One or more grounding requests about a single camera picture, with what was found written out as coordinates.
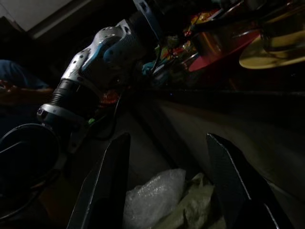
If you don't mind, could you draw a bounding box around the person in blue clothing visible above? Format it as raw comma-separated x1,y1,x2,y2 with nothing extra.
0,59,54,105

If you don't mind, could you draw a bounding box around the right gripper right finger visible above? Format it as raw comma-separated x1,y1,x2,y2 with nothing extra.
206,133,295,229

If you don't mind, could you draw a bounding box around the pink plate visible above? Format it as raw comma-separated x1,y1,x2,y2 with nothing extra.
188,31,262,72

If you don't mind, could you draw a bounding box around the greenish woven sack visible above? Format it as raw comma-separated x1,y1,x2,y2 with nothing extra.
152,173,229,229

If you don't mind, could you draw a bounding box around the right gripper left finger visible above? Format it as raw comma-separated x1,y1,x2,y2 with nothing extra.
66,132,131,229

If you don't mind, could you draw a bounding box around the yellow plate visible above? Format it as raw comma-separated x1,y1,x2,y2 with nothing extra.
239,31,305,70

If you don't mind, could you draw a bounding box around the steel pot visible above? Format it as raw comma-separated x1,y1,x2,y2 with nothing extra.
194,9,264,60

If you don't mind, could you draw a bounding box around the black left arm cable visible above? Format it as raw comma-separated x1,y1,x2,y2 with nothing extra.
89,92,126,142

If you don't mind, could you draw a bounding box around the colourful snack packet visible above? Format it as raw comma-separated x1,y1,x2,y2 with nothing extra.
183,10,221,36

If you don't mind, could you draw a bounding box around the clear bubble wrap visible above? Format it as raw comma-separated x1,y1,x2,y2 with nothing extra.
122,168,187,229

